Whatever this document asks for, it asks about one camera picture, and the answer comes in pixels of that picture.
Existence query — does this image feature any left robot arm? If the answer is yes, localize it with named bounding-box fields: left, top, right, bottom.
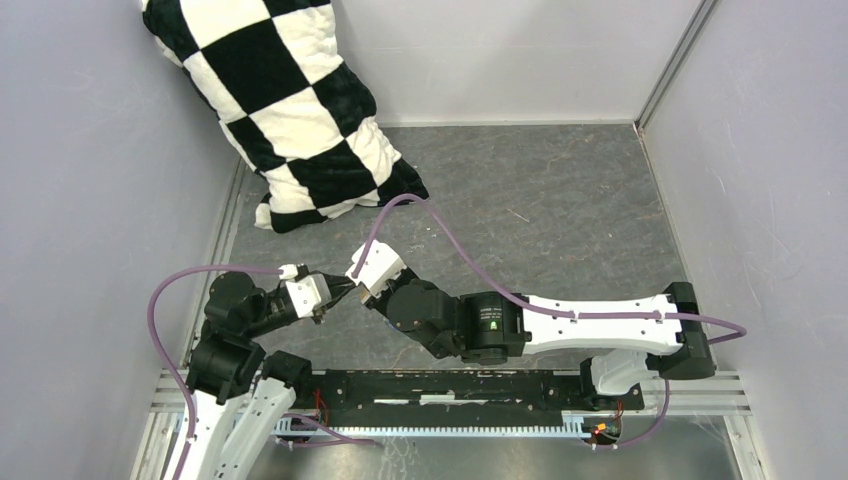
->
left=165, top=264, right=355, bottom=479

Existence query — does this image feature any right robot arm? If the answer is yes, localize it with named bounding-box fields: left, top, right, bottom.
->
left=354, top=266, right=716, bottom=408

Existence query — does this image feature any black white checkered blanket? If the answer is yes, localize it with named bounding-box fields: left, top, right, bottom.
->
left=141, top=0, right=429, bottom=234

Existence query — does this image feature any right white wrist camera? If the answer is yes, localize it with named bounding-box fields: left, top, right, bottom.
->
left=345, top=240, right=407, bottom=299

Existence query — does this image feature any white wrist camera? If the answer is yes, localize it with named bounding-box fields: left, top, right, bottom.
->
left=345, top=240, right=407, bottom=299
left=284, top=273, right=332, bottom=319

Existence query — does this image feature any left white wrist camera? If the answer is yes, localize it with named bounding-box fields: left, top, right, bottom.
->
left=284, top=273, right=332, bottom=319

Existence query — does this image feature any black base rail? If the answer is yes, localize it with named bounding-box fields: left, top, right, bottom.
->
left=294, top=370, right=645, bottom=428

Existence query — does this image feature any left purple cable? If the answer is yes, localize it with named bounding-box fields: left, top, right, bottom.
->
left=146, top=264, right=376, bottom=480

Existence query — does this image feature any purple cable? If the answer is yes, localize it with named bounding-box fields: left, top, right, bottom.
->
left=146, top=264, right=376, bottom=480
left=349, top=194, right=749, bottom=450

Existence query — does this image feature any white slotted cable duct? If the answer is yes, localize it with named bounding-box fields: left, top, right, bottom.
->
left=271, top=414, right=617, bottom=440

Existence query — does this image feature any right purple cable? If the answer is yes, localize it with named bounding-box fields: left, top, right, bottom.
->
left=349, top=194, right=749, bottom=450

